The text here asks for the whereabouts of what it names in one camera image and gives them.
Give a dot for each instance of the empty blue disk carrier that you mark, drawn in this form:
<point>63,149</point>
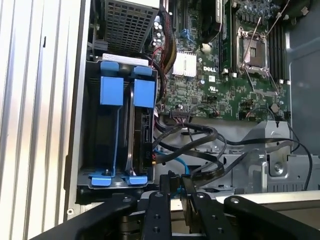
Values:
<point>111,90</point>

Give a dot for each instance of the green motherboard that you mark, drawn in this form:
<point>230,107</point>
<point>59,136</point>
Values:
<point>225,100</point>

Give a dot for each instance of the black PC case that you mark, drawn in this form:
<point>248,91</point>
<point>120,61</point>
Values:
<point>305,75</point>

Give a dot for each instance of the black RAM slot row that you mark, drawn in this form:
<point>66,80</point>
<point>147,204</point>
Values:
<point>226,45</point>
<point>277,55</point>

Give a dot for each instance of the grey metal drive cage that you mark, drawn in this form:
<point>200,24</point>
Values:
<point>275,155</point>

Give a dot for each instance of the silver heat sink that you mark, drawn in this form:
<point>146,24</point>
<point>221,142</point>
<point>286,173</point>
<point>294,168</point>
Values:
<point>183,63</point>

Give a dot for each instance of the black board connector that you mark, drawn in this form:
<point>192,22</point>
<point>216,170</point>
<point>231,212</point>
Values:
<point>180,113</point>

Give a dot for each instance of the CPU socket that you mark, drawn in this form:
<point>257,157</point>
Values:
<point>255,50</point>

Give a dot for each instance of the metal locking lever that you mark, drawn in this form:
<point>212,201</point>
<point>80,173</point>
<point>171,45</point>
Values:
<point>278,16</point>
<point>253,37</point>

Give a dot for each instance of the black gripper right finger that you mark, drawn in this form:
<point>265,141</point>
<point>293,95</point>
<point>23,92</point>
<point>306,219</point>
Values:
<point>210,217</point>

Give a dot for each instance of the metal socket cover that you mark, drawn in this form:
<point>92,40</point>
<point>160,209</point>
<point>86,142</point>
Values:
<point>266,92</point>

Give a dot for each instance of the white label strip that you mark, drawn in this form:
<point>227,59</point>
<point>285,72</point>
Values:
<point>125,60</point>

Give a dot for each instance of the silver power supply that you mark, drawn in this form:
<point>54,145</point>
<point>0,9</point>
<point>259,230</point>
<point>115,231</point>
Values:
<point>127,27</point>

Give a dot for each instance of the black disk bay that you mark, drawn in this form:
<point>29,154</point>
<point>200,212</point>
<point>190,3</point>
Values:
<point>90,100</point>

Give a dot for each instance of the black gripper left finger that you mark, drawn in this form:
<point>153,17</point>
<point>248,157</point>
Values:
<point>158,215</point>

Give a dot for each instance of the hard disk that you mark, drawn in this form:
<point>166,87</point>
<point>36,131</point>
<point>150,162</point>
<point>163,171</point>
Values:
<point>143,92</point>

